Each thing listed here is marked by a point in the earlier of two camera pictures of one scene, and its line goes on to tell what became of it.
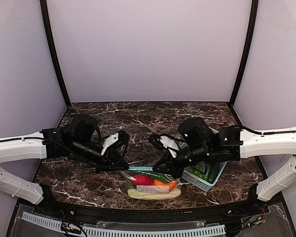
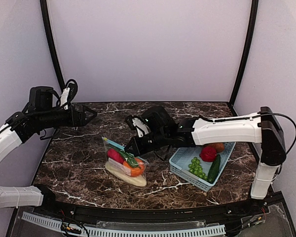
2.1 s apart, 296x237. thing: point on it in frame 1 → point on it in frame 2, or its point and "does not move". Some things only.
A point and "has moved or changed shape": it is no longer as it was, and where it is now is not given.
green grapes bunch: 198,171 does not move
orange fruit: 171,185 → 135,172
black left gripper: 111,157 → 75,115
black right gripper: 171,164 → 140,144
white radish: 133,194 → 118,170
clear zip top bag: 144,183 has moved or changed shape
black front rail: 149,213 does not move
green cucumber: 214,169 does not move
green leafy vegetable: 156,176 → 129,157
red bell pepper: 142,179 has moved or changed shape
